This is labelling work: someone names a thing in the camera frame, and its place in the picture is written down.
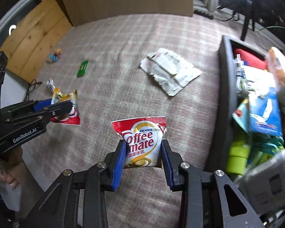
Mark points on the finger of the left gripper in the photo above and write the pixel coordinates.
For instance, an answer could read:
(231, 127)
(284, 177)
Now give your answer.
(42, 104)
(54, 110)

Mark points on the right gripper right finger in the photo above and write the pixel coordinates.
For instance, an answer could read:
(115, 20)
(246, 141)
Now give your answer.
(171, 161)

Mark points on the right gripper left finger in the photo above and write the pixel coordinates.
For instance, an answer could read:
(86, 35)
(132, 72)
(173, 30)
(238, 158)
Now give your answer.
(115, 164)

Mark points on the coffee mate sachet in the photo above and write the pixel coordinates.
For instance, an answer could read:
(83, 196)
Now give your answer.
(73, 117)
(143, 136)

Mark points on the orange cartoon figure keychain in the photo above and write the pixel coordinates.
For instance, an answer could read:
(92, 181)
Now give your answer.
(54, 57)

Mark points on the person's hand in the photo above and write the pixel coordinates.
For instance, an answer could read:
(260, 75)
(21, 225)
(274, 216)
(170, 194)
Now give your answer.
(11, 171)

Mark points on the green snack packet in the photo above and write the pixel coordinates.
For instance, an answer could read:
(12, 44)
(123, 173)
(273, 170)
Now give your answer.
(82, 69)

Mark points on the wooden plank board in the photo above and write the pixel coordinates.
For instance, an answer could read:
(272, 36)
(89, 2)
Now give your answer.
(34, 38)

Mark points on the green cup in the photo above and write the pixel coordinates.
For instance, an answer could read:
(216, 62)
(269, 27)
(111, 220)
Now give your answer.
(239, 152)

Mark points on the black storage bin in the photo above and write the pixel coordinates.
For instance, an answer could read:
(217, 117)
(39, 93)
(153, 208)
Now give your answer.
(227, 101)

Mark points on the plaid pink table cloth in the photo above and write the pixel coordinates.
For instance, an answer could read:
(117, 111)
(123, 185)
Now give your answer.
(114, 88)

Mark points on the white crumpled paper packets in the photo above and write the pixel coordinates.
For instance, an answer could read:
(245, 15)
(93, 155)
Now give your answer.
(171, 71)

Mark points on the blue snack bag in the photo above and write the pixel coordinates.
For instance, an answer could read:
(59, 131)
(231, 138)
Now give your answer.
(264, 113)

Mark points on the grey electronic device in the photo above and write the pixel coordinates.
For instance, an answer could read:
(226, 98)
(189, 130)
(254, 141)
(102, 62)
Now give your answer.
(264, 185)

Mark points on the red pouch in bin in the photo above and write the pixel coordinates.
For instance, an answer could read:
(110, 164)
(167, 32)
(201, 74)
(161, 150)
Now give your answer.
(251, 60)

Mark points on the bread package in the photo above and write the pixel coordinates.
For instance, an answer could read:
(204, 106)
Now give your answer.
(276, 65)

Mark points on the black tripod stand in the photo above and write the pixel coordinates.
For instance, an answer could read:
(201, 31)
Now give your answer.
(245, 8)

